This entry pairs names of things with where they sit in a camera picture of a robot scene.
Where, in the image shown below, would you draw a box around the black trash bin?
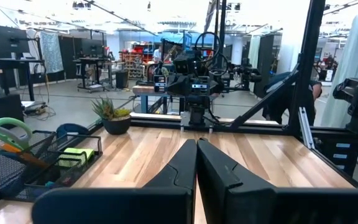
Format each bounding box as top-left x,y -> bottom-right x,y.
114,69 -> 130,90

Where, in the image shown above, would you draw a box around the dark blue rounded object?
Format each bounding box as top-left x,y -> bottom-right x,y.
55,123 -> 90,139

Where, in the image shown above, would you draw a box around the silver bracket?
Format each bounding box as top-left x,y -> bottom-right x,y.
296,106 -> 316,151

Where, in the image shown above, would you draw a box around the black right arm cable loop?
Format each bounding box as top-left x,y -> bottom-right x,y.
194,30 -> 229,77

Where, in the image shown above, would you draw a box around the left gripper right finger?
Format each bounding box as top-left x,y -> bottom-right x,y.
196,138 -> 358,224

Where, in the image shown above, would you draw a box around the black rolling cart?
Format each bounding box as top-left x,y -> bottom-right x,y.
73,57 -> 111,94

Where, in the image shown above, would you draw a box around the black partition panel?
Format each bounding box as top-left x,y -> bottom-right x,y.
253,33 -> 283,99

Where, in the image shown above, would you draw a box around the person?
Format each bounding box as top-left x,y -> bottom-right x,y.
262,71 -> 323,126
152,45 -> 165,63

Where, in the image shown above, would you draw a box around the black mesh desk organizer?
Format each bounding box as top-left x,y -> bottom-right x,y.
0,129 -> 103,202

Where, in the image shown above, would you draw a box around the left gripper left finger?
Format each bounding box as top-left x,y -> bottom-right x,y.
31,138 -> 198,224

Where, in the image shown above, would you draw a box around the black box white labels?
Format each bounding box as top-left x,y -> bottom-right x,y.
314,136 -> 358,177

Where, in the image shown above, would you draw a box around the black background desk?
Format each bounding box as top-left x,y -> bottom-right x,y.
0,57 -> 47,102

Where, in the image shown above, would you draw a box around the green handled scissors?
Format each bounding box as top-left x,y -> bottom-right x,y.
0,116 -> 34,153

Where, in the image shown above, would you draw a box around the red storage shelf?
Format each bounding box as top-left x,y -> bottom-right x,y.
119,43 -> 155,81

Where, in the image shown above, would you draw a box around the tangled floor cables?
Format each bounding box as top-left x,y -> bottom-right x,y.
23,103 -> 57,122

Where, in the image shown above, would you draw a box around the patterned grey curtain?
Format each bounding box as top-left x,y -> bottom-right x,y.
39,30 -> 65,75

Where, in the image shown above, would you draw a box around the green sticky note pad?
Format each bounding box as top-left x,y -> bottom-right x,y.
57,147 -> 96,169

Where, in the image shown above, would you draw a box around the black computer green lights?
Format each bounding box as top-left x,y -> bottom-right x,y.
0,93 -> 25,132

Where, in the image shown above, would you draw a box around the large black background monitor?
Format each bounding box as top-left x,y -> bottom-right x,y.
0,24 -> 31,63

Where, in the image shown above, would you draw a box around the small potted green plant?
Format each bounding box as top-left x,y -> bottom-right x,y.
91,96 -> 132,136

